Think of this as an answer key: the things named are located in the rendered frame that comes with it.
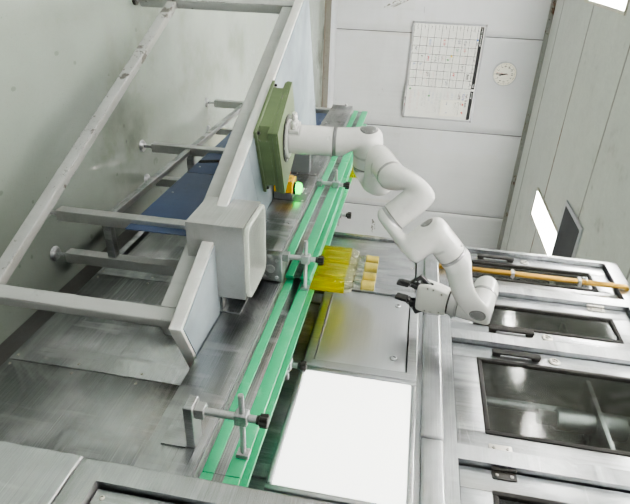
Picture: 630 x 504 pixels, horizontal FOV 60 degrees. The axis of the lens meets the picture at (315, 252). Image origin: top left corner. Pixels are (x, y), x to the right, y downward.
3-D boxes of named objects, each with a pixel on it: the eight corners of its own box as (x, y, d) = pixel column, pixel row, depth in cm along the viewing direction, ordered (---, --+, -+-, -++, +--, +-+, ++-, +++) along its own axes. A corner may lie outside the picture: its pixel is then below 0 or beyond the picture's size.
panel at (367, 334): (263, 496, 125) (411, 523, 120) (263, 487, 124) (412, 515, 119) (326, 288, 203) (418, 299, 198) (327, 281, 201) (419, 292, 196)
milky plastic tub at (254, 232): (219, 297, 149) (250, 301, 148) (214, 224, 138) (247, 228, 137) (238, 265, 164) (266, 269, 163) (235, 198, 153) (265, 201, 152)
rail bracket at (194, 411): (161, 450, 112) (266, 469, 109) (151, 390, 104) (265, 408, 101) (170, 432, 117) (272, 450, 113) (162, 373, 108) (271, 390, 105)
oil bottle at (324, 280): (288, 287, 180) (352, 295, 177) (288, 272, 177) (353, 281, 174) (292, 278, 184) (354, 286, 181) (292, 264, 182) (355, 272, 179)
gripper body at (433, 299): (452, 310, 175) (418, 301, 179) (457, 284, 170) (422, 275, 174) (447, 323, 169) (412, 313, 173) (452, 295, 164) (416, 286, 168)
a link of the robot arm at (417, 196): (364, 179, 160) (382, 206, 149) (402, 150, 157) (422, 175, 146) (387, 205, 169) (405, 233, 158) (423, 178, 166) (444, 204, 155)
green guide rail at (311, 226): (285, 257, 166) (310, 260, 165) (285, 254, 166) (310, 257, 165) (353, 112, 317) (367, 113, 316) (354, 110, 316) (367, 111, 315)
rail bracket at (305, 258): (281, 288, 167) (321, 293, 165) (281, 240, 158) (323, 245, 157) (284, 283, 169) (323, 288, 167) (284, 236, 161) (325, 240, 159)
